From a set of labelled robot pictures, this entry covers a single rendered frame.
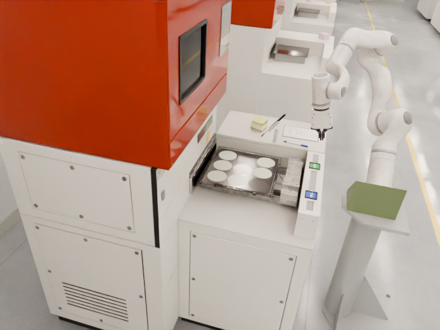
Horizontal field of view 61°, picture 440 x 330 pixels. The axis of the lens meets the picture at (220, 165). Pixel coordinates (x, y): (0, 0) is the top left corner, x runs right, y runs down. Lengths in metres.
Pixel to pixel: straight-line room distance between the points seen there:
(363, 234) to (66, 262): 1.49
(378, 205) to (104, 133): 1.31
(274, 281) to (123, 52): 1.23
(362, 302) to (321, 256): 0.50
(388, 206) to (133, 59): 1.35
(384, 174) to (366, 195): 0.14
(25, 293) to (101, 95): 1.68
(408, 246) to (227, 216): 1.80
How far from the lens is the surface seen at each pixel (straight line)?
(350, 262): 2.23
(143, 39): 1.21
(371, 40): 2.09
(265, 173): 1.98
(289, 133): 2.25
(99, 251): 1.84
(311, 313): 2.55
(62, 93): 1.44
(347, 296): 2.42
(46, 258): 2.09
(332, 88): 1.80
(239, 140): 2.16
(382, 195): 1.94
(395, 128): 2.03
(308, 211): 1.69
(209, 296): 2.10
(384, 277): 2.93
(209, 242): 1.81
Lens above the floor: 1.99
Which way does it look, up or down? 33 degrees down
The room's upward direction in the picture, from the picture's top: 4 degrees clockwise
